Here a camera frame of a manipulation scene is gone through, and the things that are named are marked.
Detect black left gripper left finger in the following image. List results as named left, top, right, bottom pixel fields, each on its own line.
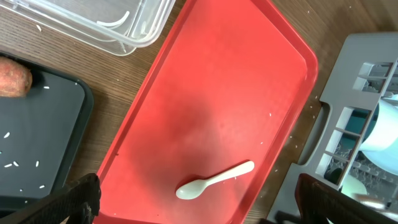
left=1, top=173, right=101, bottom=224

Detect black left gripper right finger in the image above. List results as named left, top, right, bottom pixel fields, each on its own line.
left=295, top=174, right=395, bottom=224

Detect mint green bowl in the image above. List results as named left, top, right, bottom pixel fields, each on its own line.
left=340, top=175, right=368, bottom=200

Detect large light blue plate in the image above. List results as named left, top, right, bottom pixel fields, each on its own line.
left=360, top=100, right=397, bottom=175

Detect white plastic spoon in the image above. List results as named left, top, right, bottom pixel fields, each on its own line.
left=175, top=161, right=255, bottom=200

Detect orange carrot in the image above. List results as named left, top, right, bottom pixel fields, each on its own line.
left=1, top=57, right=32, bottom=98

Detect white rice grains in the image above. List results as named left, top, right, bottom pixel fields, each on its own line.
left=1, top=83, right=85, bottom=195

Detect black waste tray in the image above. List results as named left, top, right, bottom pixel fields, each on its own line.
left=1, top=52, right=94, bottom=217

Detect grey dishwasher rack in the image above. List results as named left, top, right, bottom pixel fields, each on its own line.
left=267, top=32, right=397, bottom=223

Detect clear plastic waste bin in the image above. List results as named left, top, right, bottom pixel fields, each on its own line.
left=1, top=0, right=175, bottom=56

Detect red plastic tray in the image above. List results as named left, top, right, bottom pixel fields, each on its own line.
left=95, top=0, right=318, bottom=223

